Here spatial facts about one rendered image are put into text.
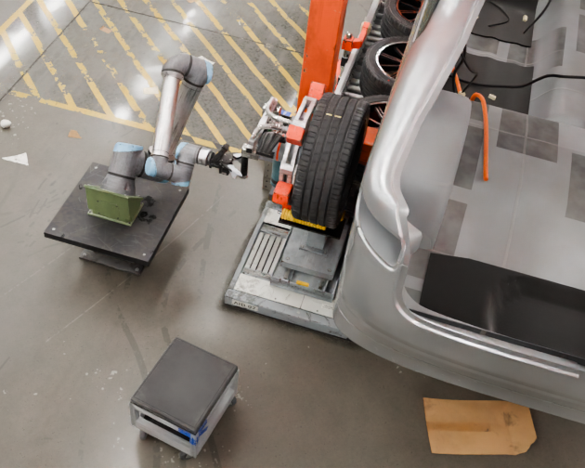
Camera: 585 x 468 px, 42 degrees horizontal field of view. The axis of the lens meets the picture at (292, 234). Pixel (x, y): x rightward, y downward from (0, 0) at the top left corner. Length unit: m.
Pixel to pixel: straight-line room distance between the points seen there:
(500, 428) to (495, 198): 1.21
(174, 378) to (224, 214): 1.44
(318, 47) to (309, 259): 1.14
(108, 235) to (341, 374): 1.45
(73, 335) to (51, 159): 1.40
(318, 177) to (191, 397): 1.16
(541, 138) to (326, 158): 1.16
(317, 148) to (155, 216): 1.16
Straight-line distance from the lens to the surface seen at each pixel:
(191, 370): 3.64
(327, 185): 3.57
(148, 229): 4.24
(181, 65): 3.99
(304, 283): 4.18
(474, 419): 4.12
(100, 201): 4.22
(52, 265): 4.53
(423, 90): 2.93
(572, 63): 4.90
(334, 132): 3.59
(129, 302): 4.30
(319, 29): 3.95
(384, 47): 5.41
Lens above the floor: 3.42
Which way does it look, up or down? 47 degrees down
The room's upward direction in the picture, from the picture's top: 8 degrees clockwise
